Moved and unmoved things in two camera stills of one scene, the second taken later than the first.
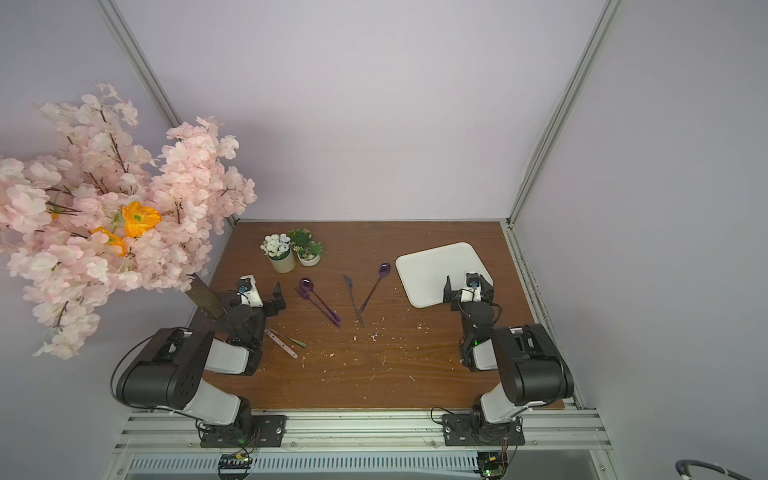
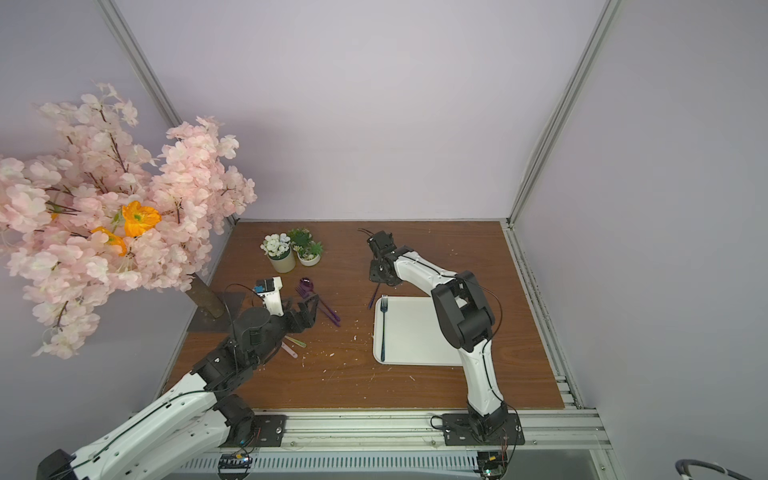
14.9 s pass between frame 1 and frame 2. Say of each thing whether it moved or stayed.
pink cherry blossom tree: stayed
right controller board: stayed
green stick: stayed
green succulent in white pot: stayed
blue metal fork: moved
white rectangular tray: moved
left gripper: moved
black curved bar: stayed
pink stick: stayed
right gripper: moved
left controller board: stayed
